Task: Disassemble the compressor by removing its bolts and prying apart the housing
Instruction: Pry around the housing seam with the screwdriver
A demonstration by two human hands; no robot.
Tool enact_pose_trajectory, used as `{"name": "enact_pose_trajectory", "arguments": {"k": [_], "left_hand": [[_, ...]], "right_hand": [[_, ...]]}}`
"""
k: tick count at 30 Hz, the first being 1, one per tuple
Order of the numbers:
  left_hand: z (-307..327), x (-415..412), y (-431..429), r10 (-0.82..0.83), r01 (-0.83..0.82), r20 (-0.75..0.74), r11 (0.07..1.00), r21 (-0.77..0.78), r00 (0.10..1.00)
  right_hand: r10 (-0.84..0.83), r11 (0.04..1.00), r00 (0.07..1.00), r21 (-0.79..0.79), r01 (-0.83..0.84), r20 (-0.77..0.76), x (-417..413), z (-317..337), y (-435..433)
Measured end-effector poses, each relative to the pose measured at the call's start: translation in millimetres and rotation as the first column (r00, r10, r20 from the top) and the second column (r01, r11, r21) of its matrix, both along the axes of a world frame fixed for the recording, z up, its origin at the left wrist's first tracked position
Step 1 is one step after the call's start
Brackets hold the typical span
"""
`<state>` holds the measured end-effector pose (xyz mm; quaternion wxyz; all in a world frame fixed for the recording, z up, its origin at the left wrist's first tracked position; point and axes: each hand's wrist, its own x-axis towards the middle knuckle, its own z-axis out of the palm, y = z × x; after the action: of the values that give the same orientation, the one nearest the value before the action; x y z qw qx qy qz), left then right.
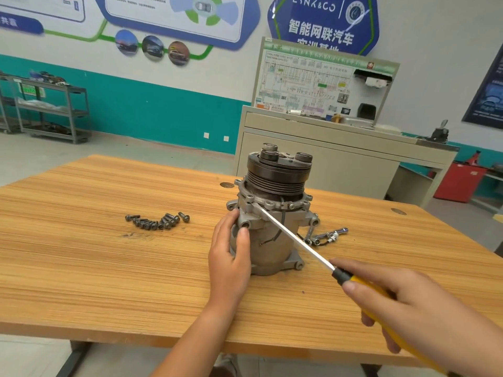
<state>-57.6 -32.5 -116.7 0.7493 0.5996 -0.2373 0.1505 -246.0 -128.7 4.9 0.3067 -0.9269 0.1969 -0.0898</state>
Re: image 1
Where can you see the person's right hand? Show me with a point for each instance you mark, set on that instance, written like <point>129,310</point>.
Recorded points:
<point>424,314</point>

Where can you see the person's left hand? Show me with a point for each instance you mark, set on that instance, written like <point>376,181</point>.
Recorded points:
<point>228,267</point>

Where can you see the grey metal compressor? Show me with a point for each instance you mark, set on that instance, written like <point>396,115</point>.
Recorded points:
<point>271,212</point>

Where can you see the silver L-shaped socket wrench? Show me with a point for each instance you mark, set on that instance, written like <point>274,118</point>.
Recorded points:
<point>313,235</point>

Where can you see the silver combination wrench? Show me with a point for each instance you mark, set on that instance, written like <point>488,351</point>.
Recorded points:
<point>330,234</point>

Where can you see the person's left forearm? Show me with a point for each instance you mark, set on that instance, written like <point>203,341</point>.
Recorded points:
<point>188,349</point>

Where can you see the dark round table grommet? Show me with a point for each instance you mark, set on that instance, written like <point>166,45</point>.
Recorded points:
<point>398,211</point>
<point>227,184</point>

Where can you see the red cabinet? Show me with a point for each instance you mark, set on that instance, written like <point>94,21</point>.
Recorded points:
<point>460,183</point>

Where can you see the beige workbench cabinet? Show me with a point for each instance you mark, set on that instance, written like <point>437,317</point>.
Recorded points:
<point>346,149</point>

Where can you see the small black device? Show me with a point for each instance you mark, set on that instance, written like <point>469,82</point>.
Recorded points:
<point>439,133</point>

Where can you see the white wiring display board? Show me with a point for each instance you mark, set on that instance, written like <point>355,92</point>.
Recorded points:
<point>303,78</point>

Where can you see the grey metal shelf cart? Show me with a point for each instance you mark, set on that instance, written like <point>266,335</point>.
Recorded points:
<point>53,110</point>
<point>8,106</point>

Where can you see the blue rounded infographic panel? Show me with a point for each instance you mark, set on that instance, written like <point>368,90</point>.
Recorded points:
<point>153,15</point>

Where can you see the round photo wall decal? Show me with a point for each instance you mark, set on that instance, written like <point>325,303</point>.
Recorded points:
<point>152,47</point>
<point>178,52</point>
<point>126,42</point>

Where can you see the dark wall poster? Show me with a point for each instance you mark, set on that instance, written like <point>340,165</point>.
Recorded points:
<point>489,90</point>

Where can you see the blue hexagon wall sign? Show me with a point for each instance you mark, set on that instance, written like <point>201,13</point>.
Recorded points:
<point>322,19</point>

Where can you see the white infographic wall panel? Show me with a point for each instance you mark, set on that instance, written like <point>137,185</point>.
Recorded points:
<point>39,5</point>

